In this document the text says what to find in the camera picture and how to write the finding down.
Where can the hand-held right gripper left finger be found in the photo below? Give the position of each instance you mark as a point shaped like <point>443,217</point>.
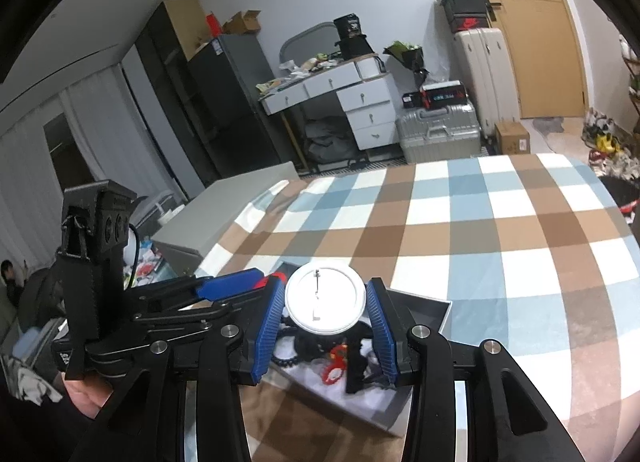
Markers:
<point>265,329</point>

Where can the cluttered low table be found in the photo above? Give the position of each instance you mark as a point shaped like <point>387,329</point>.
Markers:
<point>150,264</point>

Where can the wooden door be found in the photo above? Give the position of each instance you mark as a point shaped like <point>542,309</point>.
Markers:
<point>540,42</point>

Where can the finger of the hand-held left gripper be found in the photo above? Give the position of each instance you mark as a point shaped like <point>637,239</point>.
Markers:
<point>230,283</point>
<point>220,313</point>

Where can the black bucket-shaped box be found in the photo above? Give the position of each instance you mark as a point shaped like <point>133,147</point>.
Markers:
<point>352,37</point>

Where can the white desk with drawers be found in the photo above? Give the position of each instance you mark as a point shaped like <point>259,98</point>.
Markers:
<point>370,112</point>

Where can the checked blanket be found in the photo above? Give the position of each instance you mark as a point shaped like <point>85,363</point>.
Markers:
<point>475,222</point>

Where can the dark tall cabinet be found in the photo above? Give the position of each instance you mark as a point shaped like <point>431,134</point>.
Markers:
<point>165,72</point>

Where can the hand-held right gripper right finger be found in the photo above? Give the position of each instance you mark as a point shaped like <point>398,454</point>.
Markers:
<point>385,337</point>

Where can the dark grey bag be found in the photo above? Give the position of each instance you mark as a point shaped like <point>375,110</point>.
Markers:
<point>327,142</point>

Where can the black refrigerator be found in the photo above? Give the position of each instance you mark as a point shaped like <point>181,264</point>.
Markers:
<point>230,92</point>

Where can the white curtains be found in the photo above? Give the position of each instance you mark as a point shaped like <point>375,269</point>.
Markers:
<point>100,127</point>

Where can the clutter of desk items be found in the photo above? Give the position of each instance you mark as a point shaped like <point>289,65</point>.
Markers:
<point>295,73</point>

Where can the grey arched chair back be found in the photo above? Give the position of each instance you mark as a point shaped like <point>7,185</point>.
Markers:
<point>300,42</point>

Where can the person's left hand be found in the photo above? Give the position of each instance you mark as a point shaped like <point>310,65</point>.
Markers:
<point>87,397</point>

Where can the pile of light clothes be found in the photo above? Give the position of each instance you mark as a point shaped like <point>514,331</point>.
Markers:
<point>30,384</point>

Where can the large flat cardboard box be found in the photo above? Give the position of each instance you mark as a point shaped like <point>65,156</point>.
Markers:
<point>185,24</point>

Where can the small black box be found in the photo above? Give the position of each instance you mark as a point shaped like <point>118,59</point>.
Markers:
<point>412,99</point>

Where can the wooden shelf rack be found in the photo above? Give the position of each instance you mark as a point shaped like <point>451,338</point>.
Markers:
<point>632,72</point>

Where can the red and black shoe box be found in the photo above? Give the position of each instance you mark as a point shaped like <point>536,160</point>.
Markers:
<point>470,24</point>

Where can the white suitcase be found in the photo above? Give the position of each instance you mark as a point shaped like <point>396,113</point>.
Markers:
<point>487,72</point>

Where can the white rounded box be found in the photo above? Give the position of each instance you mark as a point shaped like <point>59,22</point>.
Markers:
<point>370,67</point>

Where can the small open cardboard box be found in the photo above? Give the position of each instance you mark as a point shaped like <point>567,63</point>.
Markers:
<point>242,23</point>

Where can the silver suitcase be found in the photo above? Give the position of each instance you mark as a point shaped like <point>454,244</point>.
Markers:
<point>435,134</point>

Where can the pile of shoes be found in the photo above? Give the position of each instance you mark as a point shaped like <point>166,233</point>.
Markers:
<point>607,139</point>

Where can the black container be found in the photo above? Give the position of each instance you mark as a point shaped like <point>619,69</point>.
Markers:
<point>620,192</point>

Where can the black box with red trim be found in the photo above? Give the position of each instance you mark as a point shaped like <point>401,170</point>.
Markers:
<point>442,94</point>

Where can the bouquet in black wrap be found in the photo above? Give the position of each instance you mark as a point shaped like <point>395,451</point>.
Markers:
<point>407,59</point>

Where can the grey storage bench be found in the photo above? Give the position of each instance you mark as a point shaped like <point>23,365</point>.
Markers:
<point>225,212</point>

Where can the person's left forearm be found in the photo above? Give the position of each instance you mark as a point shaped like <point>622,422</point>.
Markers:
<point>35,432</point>

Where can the closed cardboard box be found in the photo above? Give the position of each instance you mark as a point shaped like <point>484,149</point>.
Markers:
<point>511,138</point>

